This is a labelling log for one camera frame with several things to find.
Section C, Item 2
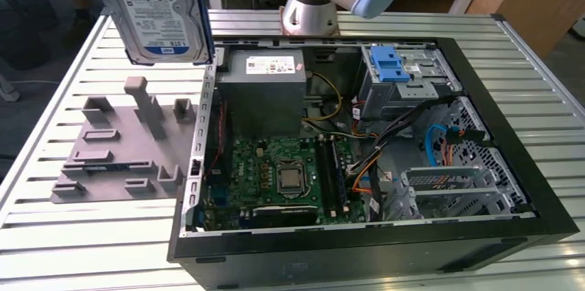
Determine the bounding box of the hard disk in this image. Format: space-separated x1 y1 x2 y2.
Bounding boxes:
81 0 217 66

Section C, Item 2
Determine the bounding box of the metal disk bay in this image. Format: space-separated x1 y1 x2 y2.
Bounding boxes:
393 164 527 222

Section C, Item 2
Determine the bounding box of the black mesh bin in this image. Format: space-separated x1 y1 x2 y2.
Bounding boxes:
0 0 77 69

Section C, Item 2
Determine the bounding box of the white stand foot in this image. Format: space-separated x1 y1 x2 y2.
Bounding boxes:
0 73 22 103

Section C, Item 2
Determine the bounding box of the grey power supply unit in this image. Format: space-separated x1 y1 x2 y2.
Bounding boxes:
214 49 309 138

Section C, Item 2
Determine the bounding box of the grey parts rack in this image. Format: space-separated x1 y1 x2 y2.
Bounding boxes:
48 76 202 205

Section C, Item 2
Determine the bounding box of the RAM stick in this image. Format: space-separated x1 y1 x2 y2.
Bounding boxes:
81 164 130 172

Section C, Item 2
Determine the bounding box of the green motherboard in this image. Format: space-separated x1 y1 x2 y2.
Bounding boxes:
201 135 366 232

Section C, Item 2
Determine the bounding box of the blue plastic drive latch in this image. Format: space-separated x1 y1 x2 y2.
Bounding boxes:
370 46 412 83

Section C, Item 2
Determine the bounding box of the CPU socket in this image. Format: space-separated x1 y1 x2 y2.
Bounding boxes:
273 159 313 200

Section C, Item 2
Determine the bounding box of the silver CPU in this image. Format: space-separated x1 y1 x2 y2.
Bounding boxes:
278 168 306 192

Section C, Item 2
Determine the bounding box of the black RAM slot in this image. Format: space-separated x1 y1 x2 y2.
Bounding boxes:
317 136 338 216

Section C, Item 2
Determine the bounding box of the metal optical drive cage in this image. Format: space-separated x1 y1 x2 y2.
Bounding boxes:
358 44 464 121

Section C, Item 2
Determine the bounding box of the black graphics card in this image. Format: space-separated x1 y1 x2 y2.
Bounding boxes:
249 203 321 227

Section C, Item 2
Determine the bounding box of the black PC case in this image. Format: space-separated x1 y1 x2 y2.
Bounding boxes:
165 34 581 290

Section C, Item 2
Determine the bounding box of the yellow wire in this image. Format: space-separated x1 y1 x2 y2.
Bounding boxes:
302 71 345 123

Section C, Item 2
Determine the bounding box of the black cable bundle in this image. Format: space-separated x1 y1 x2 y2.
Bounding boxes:
345 95 461 182

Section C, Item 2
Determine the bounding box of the orange wire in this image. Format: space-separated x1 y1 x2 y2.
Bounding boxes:
350 153 384 196

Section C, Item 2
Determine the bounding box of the blue data wire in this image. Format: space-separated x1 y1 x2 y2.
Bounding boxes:
425 125 448 169

